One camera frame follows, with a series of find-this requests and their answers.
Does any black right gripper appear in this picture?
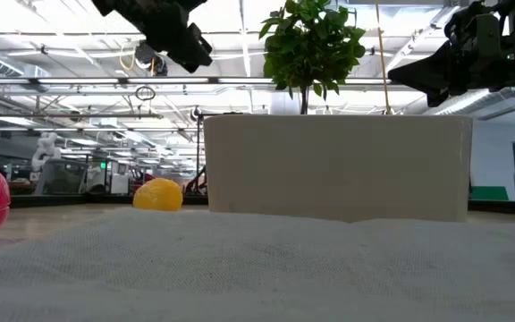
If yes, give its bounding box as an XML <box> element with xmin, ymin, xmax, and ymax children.
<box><xmin>386</xmin><ymin>0</ymin><xmax>515</xmax><ymax>109</ymax></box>

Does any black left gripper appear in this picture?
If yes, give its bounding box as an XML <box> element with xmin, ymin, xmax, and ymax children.
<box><xmin>89</xmin><ymin>0</ymin><xmax>215</xmax><ymax>75</ymax></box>

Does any yellow lemon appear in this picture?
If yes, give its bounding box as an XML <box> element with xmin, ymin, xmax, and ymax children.
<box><xmin>132</xmin><ymin>177</ymin><xmax>184</xmax><ymax>212</ymax></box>

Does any white plastic tupperware container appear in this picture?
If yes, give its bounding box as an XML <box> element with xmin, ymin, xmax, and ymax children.
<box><xmin>203</xmin><ymin>114</ymin><xmax>474</xmax><ymax>224</ymax></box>

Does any black hanging device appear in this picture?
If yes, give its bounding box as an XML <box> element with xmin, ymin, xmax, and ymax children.
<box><xmin>133</xmin><ymin>41</ymin><xmax>170</xmax><ymax>78</ymax></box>

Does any green leafy plant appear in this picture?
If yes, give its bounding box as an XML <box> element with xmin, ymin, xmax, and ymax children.
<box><xmin>258</xmin><ymin>0</ymin><xmax>367</xmax><ymax>115</ymax></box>

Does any green panel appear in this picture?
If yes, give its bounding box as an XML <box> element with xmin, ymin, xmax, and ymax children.
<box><xmin>469</xmin><ymin>185</ymin><xmax>510</xmax><ymax>202</ymax></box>

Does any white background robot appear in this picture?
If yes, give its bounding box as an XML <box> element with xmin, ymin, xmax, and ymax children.
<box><xmin>30</xmin><ymin>131</ymin><xmax>63</xmax><ymax>182</ymax></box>

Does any grey cloth mat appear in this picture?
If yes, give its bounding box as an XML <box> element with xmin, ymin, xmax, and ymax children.
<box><xmin>0</xmin><ymin>207</ymin><xmax>515</xmax><ymax>322</ymax></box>

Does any yellow hanging cable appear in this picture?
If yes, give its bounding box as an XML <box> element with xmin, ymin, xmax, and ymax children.
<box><xmin>375</xmin><ymin>0</ymin><xmax>393</xmax><ymax>115</ymax></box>

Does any grey machine enclosure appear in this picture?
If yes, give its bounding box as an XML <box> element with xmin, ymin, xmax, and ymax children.
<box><xmin>33</xmin><ymin>158</ymin><xmax>90</xmax><ymax>196</ymax></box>

